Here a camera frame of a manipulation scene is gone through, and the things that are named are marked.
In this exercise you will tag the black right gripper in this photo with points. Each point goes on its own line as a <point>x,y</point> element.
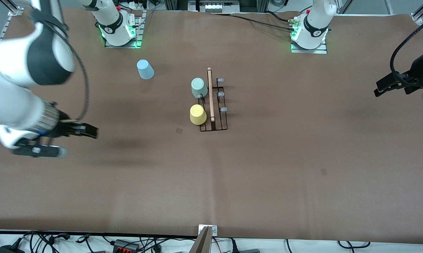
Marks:
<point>64,128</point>

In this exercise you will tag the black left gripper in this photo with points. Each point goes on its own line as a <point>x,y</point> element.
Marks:
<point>417,69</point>

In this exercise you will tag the yellow plastic cup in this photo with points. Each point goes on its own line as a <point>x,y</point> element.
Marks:
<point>198,114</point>

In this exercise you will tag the pale green plastic cup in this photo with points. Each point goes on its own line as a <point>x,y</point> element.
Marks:
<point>198,86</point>

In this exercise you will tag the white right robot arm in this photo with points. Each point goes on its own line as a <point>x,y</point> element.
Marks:
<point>7,105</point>

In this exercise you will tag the light blue plastic cup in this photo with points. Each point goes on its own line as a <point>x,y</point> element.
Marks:
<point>145,70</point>

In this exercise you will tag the black box with orange plugs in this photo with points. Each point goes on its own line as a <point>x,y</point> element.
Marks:
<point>125,245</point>

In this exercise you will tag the white power strip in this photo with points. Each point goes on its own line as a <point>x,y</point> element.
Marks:
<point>137,5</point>

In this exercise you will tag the black power adapter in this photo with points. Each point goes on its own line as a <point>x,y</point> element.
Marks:
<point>9,250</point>

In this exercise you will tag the paper table cover sheet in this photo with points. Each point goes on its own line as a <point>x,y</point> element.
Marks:
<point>232,193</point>

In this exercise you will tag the grey control box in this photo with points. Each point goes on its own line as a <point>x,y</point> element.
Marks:
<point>214,6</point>

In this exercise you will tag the grey flat device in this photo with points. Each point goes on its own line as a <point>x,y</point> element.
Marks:
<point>249,251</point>

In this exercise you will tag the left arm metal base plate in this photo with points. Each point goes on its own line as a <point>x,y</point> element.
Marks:
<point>308,51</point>

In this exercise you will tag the dark aluminium frame post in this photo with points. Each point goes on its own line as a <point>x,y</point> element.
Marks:
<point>176,4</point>
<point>262,5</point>

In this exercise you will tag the wooden camera support beam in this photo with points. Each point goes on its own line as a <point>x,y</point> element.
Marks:
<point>201,244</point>

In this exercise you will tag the small metal bracket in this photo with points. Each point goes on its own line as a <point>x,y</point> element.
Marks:
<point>214,230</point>

